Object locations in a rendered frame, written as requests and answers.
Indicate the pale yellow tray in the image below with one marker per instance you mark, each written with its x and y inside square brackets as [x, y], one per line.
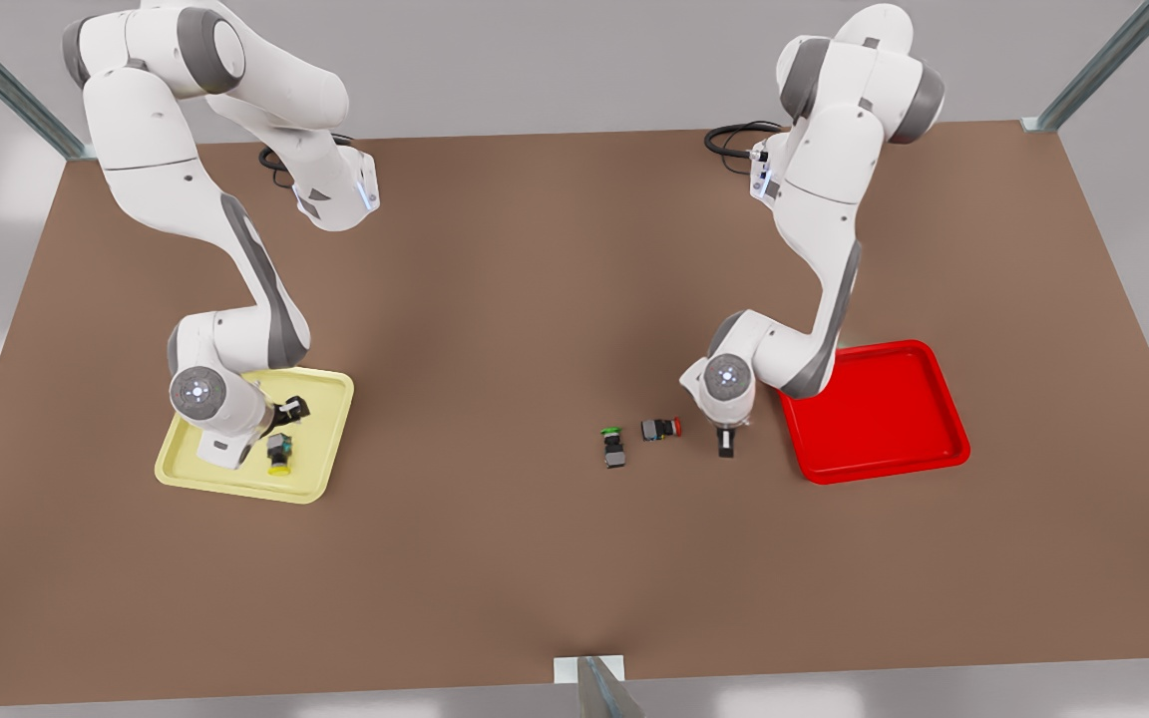
[320, 439]

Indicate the silver frame post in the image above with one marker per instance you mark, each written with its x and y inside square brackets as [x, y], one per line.
[1098, 70]
[6, 85]
[599, 688]

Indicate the yellow push-button switch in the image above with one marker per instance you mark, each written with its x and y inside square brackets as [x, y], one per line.
[280, 455]

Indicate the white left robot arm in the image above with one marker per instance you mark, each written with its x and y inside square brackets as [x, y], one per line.
[829, 189]

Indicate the red push-button switch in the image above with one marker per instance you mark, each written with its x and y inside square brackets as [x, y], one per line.
[660, 429]

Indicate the red tray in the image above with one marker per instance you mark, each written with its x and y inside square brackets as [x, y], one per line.
[884, 414]

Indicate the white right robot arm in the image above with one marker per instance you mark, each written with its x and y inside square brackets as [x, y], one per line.
[176, 189]

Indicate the green push-button switch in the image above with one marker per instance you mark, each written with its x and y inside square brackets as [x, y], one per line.
[614, 448]

